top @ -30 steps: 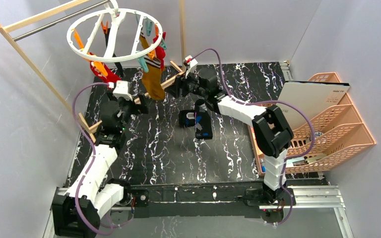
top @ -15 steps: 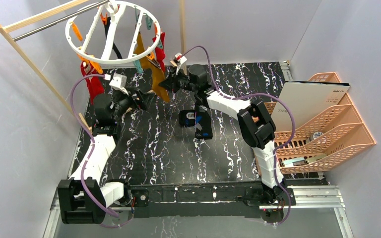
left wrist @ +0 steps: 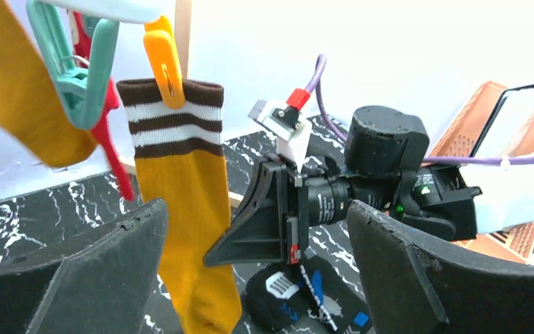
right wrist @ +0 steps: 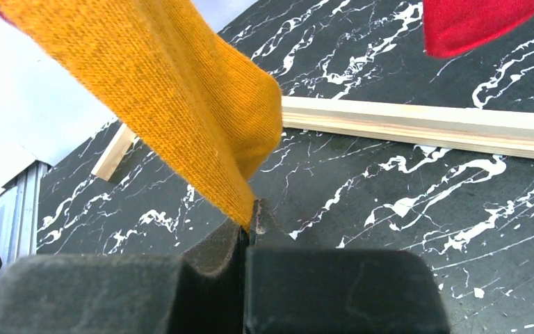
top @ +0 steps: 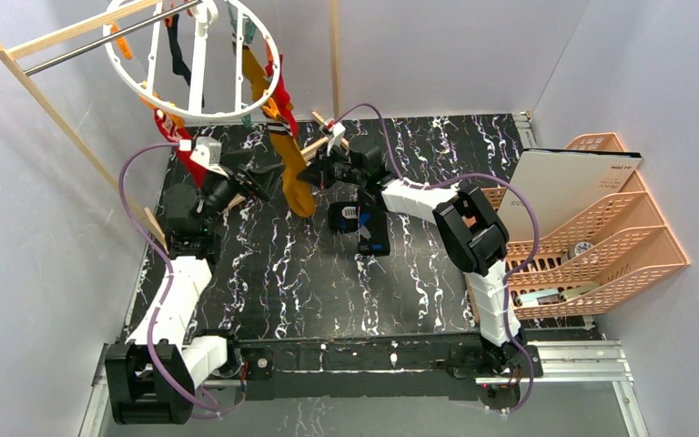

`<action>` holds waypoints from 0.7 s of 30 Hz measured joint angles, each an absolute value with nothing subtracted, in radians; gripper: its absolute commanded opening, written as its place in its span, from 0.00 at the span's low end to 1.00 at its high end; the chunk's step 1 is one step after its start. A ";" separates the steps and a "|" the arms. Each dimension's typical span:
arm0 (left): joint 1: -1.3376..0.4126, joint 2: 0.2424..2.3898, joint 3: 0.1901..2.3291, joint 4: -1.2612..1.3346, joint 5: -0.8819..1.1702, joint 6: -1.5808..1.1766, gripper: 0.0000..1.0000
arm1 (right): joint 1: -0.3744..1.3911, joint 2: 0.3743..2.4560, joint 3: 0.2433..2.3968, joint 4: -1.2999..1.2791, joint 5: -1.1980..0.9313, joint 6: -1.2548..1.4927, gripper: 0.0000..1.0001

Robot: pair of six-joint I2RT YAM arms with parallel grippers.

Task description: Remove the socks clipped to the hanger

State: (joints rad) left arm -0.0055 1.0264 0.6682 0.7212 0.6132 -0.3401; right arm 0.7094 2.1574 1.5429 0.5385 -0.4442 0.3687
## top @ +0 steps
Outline mustard yellow sock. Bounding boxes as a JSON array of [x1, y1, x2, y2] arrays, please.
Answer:
[[242, 46, 316, 218]]

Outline white round clip hanger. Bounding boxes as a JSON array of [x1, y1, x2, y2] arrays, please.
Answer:
[[103, 1, 282, 124]]

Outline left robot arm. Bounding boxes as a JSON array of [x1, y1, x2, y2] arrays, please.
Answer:
[[105, 164, 284, 425]]

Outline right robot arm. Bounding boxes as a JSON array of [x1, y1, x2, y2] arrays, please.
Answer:
[[298, 147, 533, 383]]

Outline teal clothes clip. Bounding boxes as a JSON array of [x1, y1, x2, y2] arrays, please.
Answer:
[[241, 114, 253, 130]]

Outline orange clothes clip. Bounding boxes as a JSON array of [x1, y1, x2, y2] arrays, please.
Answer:
[[261, 97, 282, 122]]

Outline left red sock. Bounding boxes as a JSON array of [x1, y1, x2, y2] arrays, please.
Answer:
[[152, 107, 207, 188]]

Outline red sock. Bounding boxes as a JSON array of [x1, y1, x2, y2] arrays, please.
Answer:
[[267, 75, 298, 139], [152, 107, 207, 188]]

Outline right red sock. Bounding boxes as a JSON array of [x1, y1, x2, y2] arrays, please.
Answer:
[[267, 75, 298, 139]]

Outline metal rack rod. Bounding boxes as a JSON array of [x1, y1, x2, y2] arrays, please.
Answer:
[[24, 0, 203, 76]]

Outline white flat box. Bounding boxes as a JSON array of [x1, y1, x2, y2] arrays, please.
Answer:
[[510, 148, 643, 237]]

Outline round metal can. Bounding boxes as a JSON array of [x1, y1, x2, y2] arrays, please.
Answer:
[[567, 241, 594, 259]]

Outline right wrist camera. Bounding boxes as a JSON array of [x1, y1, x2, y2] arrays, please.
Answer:
[[320, 118, 346, 155]]

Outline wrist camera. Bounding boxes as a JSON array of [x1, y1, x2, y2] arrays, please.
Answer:
[[178, 137, 226, 176], [320, 118, 346, 155]]

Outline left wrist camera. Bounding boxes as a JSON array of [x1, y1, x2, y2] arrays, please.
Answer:
[[178, 137, 226, 176]]

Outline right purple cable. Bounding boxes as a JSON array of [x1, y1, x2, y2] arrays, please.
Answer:
[[332, 103, 542, 415]]

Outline purple cable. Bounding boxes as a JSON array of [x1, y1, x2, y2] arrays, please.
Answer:
[[332, 103, 542, 415], [118, 142, 248, 421]]

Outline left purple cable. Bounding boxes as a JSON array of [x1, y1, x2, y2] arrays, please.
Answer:
[[118, 142, 248, 421]]

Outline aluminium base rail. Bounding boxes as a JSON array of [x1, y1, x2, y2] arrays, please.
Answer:
[[80, 330, 649, 436]]

